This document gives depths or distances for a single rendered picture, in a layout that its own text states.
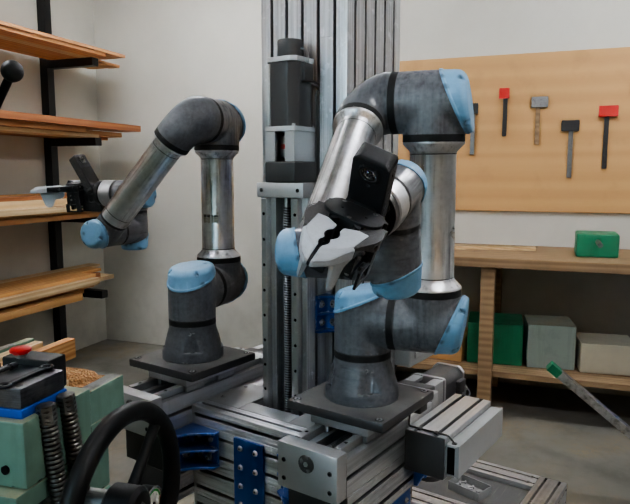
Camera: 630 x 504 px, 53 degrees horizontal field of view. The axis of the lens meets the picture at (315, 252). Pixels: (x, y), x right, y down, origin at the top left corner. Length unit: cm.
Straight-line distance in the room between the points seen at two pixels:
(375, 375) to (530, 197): 274
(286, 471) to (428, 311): 40
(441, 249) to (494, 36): 288
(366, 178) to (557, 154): 322
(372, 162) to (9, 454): 59
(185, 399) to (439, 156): 82
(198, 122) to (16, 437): 89
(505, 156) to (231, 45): 194
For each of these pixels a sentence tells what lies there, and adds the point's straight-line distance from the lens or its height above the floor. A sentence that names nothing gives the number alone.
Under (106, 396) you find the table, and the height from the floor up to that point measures 88.
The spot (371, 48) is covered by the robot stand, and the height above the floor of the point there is 156.
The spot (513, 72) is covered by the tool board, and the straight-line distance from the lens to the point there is 393.
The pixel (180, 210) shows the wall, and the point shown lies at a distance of 463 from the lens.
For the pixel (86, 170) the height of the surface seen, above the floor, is 128.
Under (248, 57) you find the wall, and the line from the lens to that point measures 441.
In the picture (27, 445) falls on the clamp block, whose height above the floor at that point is 93.
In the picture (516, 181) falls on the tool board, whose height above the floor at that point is 123.
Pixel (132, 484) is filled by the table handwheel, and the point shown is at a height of 84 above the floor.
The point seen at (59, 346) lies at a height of 94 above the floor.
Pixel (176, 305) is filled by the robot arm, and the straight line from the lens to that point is 156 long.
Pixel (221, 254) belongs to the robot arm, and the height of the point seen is 106.
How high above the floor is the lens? 127
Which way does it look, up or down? 7 degrees down
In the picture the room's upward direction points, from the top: straight up
